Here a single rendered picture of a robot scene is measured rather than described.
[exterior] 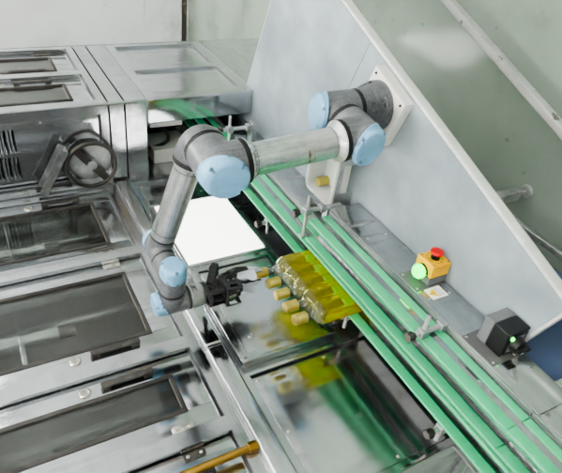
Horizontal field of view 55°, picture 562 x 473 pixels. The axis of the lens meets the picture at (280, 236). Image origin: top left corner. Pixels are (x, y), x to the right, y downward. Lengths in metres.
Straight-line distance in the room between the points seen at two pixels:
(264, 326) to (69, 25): 3.79
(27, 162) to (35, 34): 2.78
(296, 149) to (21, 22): 3.88
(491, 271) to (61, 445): 1.21
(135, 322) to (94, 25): 3.65
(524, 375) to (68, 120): 1.83
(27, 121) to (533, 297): 1.84
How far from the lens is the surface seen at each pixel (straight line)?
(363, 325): 1.72
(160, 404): 1.63
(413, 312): 1.56
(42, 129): 2.34
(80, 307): 1.92
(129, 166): 2.47
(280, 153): 1.38
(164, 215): 1.55
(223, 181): 1.31
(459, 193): 1.57
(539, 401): 1.46
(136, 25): 5.23
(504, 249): 1.51
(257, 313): 1.82
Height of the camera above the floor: 1.87
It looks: 26 degrees down
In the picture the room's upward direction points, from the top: 103 degrees counter-clockwise
